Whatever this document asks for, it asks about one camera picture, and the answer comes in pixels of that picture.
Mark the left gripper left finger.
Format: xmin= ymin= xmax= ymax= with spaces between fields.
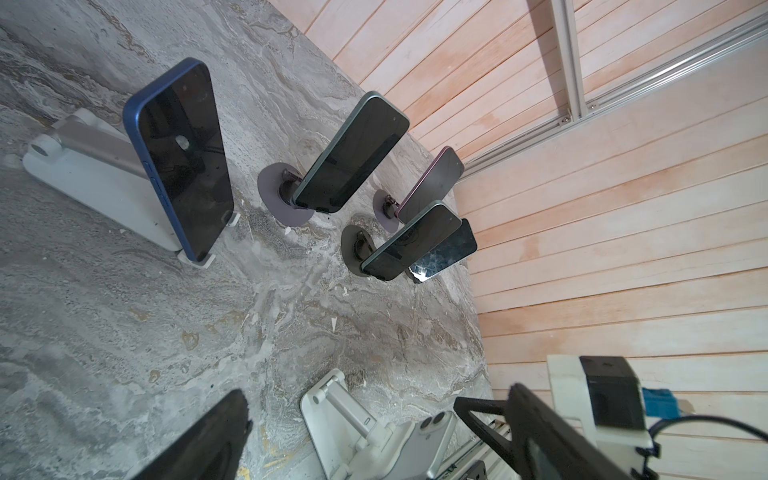
xmin=135 ymin=389 xmax=253 ymax=479

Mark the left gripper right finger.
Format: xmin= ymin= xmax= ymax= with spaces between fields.
xmin=453 ymin=383 xmax=630 ymax=479

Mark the white folding phone stand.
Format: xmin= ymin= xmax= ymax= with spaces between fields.
xmin=300 ymin=368 xmax=414 ymax=479

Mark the black phone stand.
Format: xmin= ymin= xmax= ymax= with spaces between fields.
xmin=361 ymin=201 xmax=462 ymax=282

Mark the white phone front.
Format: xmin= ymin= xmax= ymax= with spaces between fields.
xmin=385 ymin=411 xmax=457 ymax=479

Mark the dark grey phone stand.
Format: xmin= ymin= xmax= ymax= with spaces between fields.
xmin=341 ymin=224 xmax=376 ymax=277

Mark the dark phone right stand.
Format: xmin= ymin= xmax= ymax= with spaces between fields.
xmin=408 ymin=219 xmax=478 ymax=284

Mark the grey round stand base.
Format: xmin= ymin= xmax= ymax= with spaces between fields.
xmin=257 ymin=162 xmax=314 ymax=227

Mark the round stand rear phone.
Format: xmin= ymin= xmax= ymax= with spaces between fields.
xmin=372 ymin=190 xmax=400 ymax=233

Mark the purple phone rear stand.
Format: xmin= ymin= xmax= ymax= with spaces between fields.
xmin=395 ymin=146 xmax=465 ymax=224

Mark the blue phone on white stand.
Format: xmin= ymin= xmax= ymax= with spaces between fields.
xmin=122 ymin=57 xmax=235 ymax=264

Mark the green phone on round stand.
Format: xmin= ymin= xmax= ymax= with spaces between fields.
xmin=287 ymin=91 xmax=410 ymax=214

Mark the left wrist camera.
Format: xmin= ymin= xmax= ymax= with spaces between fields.
xmin=547 ymin=355 xmax=681 ymax=479

